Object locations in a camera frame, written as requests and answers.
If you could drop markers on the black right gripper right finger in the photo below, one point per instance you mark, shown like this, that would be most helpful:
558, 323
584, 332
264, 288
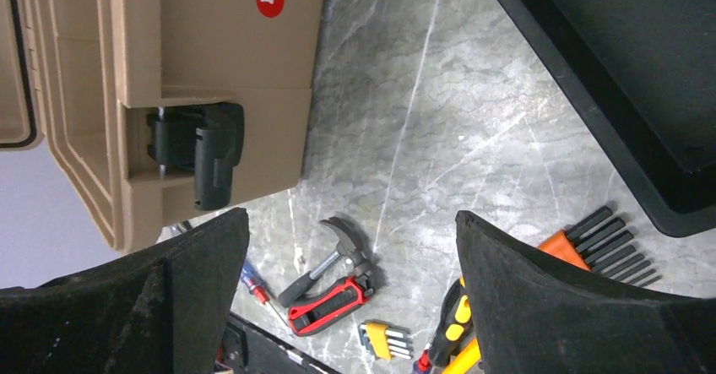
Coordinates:
534, 313

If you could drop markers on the black tool tray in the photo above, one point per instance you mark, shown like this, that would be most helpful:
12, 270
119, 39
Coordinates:
641, 75

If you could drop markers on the small claw hammer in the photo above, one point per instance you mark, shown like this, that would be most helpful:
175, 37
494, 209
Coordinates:
350, 245

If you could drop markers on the red black utility knife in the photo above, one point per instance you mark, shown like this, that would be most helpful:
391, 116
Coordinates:
309, 315

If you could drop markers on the orange black brush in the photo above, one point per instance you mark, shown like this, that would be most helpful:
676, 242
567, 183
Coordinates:
601, 243

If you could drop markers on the tan plastic toolbox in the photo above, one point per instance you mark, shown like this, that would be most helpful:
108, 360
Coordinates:
159, 111

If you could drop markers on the orange black utility knife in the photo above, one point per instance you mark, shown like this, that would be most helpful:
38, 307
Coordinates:
466, 359

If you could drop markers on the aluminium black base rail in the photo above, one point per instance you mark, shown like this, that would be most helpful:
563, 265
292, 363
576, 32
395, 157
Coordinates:
247, 348

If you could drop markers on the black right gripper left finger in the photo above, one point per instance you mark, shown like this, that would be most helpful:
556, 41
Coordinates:
159, 310

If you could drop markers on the blue red screwdriver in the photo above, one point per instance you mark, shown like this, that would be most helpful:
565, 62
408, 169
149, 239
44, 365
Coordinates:
256, 287

